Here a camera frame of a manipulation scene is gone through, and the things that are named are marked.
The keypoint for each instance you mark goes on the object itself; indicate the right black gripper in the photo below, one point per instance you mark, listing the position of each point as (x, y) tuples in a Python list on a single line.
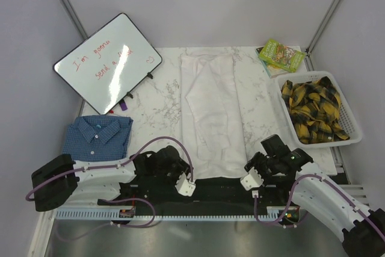
[(254, 161)]

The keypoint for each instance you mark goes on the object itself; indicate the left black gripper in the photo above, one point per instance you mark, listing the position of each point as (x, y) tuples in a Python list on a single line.
[(182, 167)]

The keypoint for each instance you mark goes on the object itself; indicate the white long sleeve shirt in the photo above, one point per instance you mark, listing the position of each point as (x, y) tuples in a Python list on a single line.
[(212, 130)]

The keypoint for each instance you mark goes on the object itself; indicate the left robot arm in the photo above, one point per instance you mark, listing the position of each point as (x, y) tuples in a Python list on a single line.
[(64, 181)]

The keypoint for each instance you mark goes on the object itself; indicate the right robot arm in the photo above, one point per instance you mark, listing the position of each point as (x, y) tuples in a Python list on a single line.
[(300, 182)]

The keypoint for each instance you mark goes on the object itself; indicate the white plastic basket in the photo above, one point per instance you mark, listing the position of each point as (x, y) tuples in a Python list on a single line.
[(347, 121)]

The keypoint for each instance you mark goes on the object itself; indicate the yellow black plaid shirt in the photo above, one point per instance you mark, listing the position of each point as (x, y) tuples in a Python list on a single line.
[(314, 109)]

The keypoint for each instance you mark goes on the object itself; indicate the blue checkered folded shirt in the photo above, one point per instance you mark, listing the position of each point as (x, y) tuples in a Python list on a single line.
[(98, 138)]

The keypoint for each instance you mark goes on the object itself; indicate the purple marker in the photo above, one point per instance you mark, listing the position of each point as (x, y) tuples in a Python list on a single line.
[(123, 105)]

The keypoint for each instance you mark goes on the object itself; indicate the green book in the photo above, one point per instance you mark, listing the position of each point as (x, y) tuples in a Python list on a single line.
[(279, 59)]

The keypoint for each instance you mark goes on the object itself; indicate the white dry-erase board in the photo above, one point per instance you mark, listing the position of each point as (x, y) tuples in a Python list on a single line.
[(107, 66)]

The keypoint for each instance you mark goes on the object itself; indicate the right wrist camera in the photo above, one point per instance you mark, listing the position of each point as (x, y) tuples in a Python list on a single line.
[(252, 180)]

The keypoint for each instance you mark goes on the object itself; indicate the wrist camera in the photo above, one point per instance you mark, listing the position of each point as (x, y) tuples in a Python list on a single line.
[(252, 180), (184, 187)]

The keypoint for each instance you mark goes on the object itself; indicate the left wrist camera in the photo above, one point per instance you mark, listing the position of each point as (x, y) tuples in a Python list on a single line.
[(184, 187)]

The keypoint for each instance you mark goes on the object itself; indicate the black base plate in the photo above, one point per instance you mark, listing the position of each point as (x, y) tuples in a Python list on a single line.
[(209, 193)]

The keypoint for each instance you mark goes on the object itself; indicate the white slotted cable duct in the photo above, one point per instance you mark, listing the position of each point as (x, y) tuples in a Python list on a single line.
[(142, 213)]

